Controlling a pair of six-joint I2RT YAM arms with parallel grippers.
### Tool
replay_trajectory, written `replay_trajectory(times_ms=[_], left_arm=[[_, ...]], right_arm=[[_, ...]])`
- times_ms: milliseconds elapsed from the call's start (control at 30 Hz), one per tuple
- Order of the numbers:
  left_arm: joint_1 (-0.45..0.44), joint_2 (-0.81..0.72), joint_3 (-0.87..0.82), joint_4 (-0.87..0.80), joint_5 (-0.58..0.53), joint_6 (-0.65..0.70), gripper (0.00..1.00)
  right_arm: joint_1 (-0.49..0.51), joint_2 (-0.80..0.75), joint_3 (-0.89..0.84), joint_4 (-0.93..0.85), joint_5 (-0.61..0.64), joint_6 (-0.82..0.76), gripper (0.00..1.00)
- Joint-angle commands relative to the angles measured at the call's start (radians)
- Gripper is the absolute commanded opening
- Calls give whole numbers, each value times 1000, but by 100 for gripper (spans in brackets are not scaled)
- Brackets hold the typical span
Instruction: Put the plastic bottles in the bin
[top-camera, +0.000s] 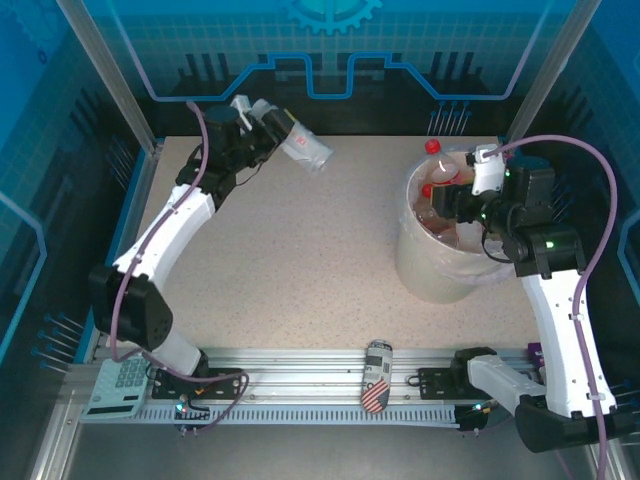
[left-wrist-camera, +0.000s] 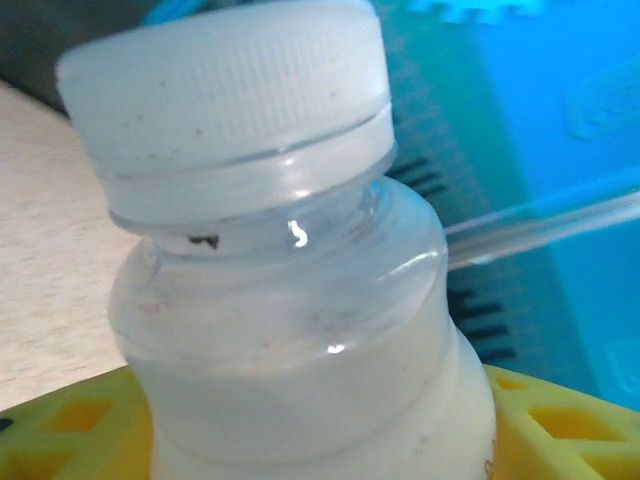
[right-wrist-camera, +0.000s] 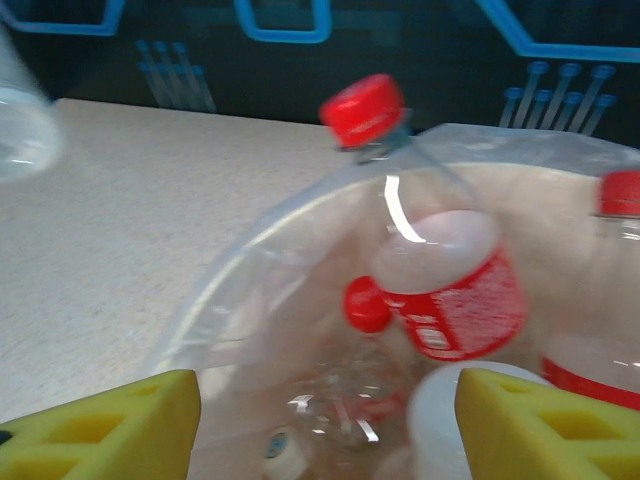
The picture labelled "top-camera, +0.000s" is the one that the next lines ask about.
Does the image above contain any purple snack bag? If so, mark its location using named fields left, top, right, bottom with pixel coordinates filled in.
left=527, top=342, right=547, bottom=374

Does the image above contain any clear plastic bin liner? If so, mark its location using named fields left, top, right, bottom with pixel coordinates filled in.
left=394, top=142, right=524, bottom=289

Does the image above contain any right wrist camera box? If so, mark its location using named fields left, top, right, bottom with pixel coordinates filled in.
left=464, top=143, right=510, bottom=197

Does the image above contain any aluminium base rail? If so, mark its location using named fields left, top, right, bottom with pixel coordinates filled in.
left=64, top=347, right=551, bottom=407

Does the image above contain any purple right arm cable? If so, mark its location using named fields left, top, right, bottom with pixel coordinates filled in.
left=459, top=134, right=619, bottom=480

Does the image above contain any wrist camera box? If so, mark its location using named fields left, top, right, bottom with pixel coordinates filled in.
left=229, top=93, right=254, bottom=132
left=464, top=143, right=510, bottom=197

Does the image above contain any pale green calculator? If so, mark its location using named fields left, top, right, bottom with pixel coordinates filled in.
left=80, top=355, right=151, bottom=420

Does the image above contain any aluminium frame post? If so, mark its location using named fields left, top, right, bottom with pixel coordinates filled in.
left=55, top=0, right=162, bottom=155
left=503, top=0, right=590, bottom=155

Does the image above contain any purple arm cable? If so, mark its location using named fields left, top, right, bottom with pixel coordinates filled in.
left=459, top=134, right=619, bottom=480
left=110, top=101, right=250, bottom=434

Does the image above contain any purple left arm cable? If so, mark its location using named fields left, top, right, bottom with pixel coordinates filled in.
left=110, top=101, right=250, bottom=434

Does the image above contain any flag-print drink can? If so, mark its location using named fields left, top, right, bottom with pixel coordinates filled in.
left=359, top=339, right=395, bottom=415

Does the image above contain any white slotted cable duct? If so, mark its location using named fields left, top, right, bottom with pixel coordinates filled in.
left=139, top=403, right=460, bottom=427

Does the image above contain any white plastic bin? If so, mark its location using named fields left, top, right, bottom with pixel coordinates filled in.
left=394, top=144, right=521, bottom=305

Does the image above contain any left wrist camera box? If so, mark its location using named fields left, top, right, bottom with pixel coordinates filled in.
left=229, top=93, right=254, bottom=132

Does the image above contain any black power connector block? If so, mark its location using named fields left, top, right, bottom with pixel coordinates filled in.
left=457, top=402, right=489, bottom=436
left=172, top=399, right=211, bottom=436

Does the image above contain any clear bottle white label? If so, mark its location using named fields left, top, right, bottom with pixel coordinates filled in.
left=251, top=98, right=335, bottom=177

